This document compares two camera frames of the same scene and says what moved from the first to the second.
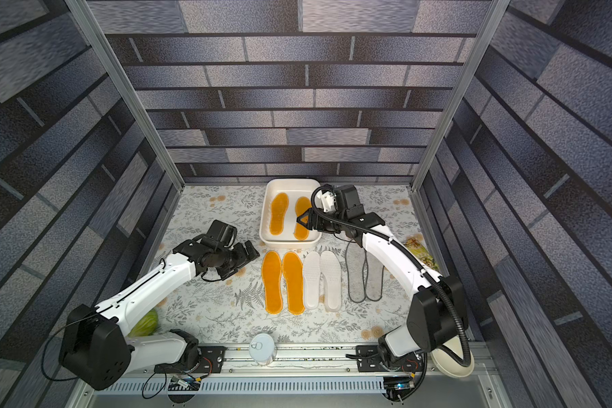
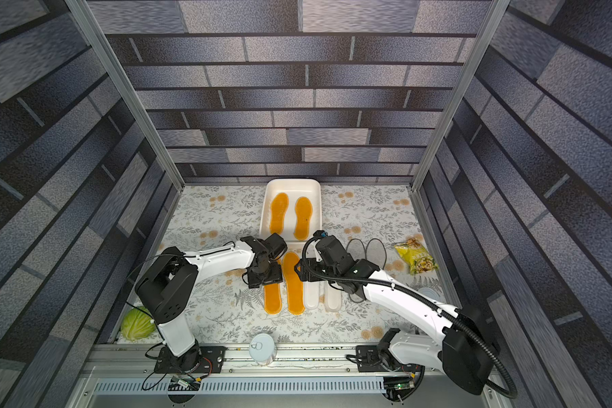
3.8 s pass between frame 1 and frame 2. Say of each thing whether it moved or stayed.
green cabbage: stayed
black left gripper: moved
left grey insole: stayed
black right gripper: moved
